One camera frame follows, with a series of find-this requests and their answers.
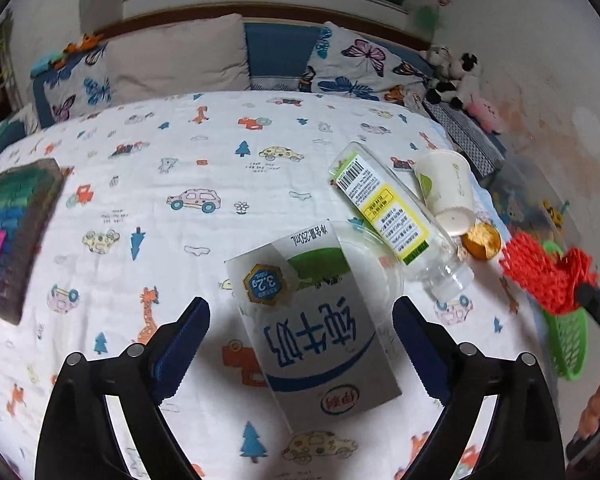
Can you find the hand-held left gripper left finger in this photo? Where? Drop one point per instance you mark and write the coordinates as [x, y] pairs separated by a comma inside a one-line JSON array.
[[182, 350]]

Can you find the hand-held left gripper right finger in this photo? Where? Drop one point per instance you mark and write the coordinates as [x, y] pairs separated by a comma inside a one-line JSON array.
[[417, 345]]

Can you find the green plastic basket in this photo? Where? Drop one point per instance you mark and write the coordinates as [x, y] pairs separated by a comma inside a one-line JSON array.
[[570, 345]]

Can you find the red mesh net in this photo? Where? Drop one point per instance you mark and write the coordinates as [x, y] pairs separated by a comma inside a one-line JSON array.
[[535, 270]]

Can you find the white blue milk carton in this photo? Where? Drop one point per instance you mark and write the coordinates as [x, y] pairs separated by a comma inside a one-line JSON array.
[[320, 340]]

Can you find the round clear lidded pudding cup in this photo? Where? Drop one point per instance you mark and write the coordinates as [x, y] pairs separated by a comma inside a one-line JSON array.
[[375, 270]]

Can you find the yellow toy vehicle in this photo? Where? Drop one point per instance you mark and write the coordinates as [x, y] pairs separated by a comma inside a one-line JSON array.
[[554, 212]]

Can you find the clear plastic bottle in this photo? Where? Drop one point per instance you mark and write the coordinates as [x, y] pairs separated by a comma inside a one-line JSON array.
[[395, 215]]

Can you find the clear storage box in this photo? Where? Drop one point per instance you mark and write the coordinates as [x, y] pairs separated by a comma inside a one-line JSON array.
[[525, 195]]

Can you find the white paper cup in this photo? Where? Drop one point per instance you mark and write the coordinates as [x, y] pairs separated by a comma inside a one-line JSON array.
[[447, 185]]

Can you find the white printed blanket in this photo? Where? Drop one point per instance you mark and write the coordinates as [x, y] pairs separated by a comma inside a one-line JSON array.
[[180, 170]]

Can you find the colourful block box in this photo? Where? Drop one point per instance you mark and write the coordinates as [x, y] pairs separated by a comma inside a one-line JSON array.
[[15, 230]]

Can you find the black white patterned cloth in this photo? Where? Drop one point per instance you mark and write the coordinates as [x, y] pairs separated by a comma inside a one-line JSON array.
[[462, 137]]

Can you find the pink plush toy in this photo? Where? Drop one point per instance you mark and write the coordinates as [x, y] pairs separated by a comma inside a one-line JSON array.
[[485, 112]]

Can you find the black white cow plush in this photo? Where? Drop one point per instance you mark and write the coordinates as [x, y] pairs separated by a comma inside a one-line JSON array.
[[455, 75]]

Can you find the small butterfly print pillow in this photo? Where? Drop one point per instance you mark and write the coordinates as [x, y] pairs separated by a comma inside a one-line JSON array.
[[80, 87]]

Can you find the large butterfly print pillow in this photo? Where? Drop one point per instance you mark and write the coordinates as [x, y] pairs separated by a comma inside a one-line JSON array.
[[365, 67]]

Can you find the beige pillow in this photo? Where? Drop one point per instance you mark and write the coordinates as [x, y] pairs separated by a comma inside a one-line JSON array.
[[180, 60]]

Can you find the blue headboard cushion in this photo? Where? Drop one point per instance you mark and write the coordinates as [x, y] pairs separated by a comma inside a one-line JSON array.
[[275, 55]]

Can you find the teal plush toy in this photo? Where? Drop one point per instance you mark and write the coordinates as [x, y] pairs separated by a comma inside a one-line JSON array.
[[47, 64]]

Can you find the orange plush toy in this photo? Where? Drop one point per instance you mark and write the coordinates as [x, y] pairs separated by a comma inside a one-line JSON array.
[[82, 44]]

